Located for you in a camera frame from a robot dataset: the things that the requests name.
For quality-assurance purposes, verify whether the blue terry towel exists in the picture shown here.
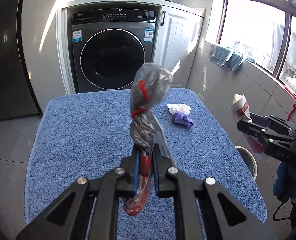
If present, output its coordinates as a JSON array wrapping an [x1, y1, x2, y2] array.
[[24, 87, 268, 240]]

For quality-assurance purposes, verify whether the dark grey washing machine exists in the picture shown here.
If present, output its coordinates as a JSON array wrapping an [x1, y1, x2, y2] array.
[[71, 8, 157, 93]]

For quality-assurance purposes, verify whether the blue gloved right hand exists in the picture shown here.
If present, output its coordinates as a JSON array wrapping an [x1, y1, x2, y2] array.
[[273, 162, 296, 204]]

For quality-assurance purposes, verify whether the white cabinet door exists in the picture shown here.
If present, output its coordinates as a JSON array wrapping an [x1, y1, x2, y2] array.
[[153, 5, 203, 88]]

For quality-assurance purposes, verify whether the window frame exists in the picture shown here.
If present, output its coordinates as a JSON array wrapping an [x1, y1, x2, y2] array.
[[217, 0, 296, 94]]

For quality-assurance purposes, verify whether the dark refrigerator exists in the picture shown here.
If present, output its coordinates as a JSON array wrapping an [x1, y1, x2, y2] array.
[[0, 0, 41, 120]]

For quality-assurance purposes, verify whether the small purple wrapper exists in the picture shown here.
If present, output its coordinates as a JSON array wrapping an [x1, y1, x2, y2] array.
[[172, 112, 195, 129]]

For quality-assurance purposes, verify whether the red rope loop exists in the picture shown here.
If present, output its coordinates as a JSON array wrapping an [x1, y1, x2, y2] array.
[[282, 84, 296, 123]]

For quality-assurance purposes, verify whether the clear bag with red tie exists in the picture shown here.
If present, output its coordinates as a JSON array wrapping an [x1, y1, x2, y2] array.
[[124, 63, 176, 217]]

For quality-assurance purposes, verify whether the round white trash bin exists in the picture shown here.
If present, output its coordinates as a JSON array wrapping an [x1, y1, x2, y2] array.
[[235, 146, 258, 180]]

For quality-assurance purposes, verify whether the white tissue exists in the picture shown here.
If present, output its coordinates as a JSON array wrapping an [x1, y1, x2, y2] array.
[[167, 104, 191, 115]]

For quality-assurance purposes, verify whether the blue cloth on sill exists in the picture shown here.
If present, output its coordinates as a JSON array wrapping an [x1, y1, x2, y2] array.
[[209, 43, 255, 73]]

